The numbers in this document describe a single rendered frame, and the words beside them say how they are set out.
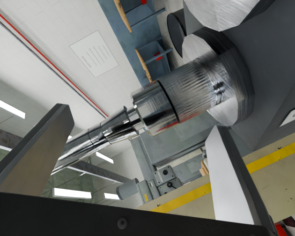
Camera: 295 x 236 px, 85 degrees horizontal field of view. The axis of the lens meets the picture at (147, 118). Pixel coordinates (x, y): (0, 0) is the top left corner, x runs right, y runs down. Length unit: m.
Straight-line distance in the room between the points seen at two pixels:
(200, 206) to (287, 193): 0.56
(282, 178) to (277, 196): 0.13
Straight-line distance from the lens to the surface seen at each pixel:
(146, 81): 5.63
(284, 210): 1.46
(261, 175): 1.45
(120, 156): 10.07
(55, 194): 4.93
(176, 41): 2.13
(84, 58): 5.06
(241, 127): 0.18
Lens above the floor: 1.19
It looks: 3 degrees up
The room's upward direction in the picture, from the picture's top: 117 degrees counter-clockwise
